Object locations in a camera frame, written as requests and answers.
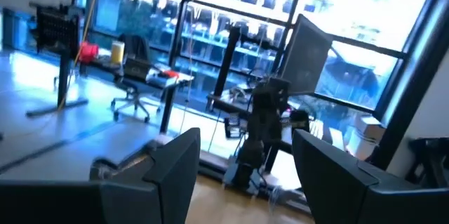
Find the red white desk clutter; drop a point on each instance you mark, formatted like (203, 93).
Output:
(168, 76)

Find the yellow container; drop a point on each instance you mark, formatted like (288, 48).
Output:
(117, 53)

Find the red plastic bin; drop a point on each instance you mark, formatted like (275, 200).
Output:
(89, 52)

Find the black pegboard on stand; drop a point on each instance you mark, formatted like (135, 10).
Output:
(56, 31)

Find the dark office desk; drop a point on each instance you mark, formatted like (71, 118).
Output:
(168, 104)

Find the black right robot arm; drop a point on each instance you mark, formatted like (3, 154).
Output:
(263, 125)

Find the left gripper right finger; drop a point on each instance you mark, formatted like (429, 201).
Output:
(336, 189)

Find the cluttered dark desk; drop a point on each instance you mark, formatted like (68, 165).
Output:
(224, 102)

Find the black office chair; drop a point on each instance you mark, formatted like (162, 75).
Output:
(135, 66)

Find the white boxes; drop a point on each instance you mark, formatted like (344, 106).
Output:
(365, 132)

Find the large dark monitor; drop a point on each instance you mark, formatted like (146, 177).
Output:
(305, 59)

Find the black stand post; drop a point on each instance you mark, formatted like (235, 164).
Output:
(226, 62)

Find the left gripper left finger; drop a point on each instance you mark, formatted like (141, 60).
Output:
(168, 182)

